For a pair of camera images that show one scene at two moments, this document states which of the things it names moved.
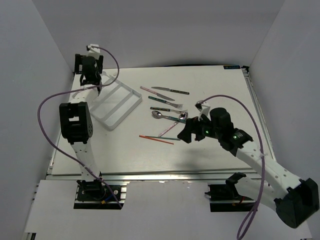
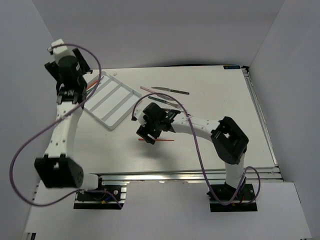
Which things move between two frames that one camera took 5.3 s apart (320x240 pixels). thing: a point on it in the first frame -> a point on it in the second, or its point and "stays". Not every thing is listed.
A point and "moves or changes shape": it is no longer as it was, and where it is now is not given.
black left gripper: (78, 62) -> (53, 68)
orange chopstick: (153, 139) moves or changes shape
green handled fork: (177, 105) stays
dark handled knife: (171, 90) stays
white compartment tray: (115, 102) stays
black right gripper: (192, 126) -> (144, 132)
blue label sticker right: (231, 67) stays
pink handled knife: (155, 93) stays
